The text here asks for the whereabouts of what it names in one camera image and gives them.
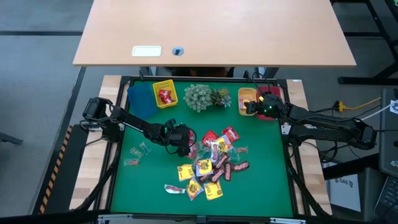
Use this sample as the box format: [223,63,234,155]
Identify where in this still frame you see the blue plastic bin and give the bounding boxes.
[127,82,159,119]

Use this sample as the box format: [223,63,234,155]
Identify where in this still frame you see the pale green potted succulent bush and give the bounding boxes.
[182,83,215,113]

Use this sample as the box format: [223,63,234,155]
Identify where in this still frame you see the yellow purple Sour Patch pack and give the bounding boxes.
[185,177,205,202]
[195,159,215,178]
[214,134,234,154]

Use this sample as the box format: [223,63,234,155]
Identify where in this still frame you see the pale yellow plastic bin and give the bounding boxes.
[237,87,259,117]

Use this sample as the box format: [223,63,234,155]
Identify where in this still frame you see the small succulent in black pot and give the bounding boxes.
[211,87,233,109]

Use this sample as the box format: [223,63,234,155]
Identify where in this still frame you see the grey cabinet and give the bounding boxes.
[378,88,398,179]

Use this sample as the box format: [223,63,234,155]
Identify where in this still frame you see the red plastic bin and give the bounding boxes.
[256,85,282,121]

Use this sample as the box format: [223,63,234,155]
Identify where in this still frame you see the white red candy pack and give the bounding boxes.
[164,184,187,195]

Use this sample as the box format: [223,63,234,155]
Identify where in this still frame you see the silver metal bracket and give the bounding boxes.
[269,217,307,224]
[97,213,135,224]

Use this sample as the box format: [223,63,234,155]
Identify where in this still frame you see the yellow power plug cable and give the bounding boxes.
[334,96,382,113]

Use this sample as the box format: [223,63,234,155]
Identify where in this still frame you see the light wooden desk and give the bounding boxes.
[72,0,358,68]

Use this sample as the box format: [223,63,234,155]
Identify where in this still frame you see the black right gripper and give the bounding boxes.
[244,92,286,121]

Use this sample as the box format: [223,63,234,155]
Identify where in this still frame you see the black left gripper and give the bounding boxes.
[164,118,198,158]

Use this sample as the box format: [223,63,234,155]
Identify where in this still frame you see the white rectangular desk plate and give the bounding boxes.
[131,45,163,58]

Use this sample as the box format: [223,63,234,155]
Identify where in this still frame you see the black desk leg frame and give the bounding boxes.
[330,0,398,85]

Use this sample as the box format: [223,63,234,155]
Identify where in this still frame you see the black keyboard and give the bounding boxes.
[374,175,398,224]

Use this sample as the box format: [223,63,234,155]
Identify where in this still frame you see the black panel with hazard stripes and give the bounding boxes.
[32,124,74,215]

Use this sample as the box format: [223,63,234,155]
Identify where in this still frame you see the white labelled box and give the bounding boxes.
[328,173,363,213]

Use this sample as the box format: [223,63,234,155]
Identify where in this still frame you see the yellow Sour Patch Kids pack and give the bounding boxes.
[203,180,224,201]
[177,163,196,182]

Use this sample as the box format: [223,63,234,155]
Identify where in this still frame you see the grey chair leg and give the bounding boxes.
[0,131,24,146]

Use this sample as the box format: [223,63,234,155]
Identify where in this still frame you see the yellow mesh basket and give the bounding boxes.
[152,79,179,110]

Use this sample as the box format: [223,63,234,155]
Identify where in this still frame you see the white cable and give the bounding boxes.
[359,103,394,123]

